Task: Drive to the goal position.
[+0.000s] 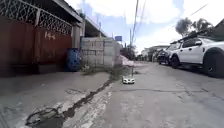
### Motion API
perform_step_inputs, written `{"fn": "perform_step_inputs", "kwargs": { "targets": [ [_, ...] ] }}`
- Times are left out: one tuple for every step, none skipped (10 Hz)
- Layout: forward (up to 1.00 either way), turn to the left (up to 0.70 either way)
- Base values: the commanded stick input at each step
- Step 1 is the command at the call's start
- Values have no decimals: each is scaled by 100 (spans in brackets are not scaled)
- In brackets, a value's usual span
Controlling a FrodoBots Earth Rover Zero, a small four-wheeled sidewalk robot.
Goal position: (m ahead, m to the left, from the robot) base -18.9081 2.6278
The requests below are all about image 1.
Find small white robot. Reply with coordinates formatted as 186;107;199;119
121;75;136;85

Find utility pole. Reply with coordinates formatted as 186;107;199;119
128;28;133;49

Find blue barrel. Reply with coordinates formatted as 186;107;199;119
65;48;82;73

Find distant buildings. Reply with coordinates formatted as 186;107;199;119
139;44;170;63

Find building with roof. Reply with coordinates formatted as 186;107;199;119
31;0;108;49

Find dark car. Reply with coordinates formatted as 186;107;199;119
156;41;183;66

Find grey concrete road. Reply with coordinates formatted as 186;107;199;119
0;60;224;128

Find rusty red metal gate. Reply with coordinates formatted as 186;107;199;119
0;0;74;78

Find white pickup truck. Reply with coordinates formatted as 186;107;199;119
168;35;224;78

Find tree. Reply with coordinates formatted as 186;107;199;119
175;17;214;38

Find grey concrete block wall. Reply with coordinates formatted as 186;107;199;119
80;36;122;69

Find overhead wires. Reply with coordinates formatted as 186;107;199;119
128;0;211;46

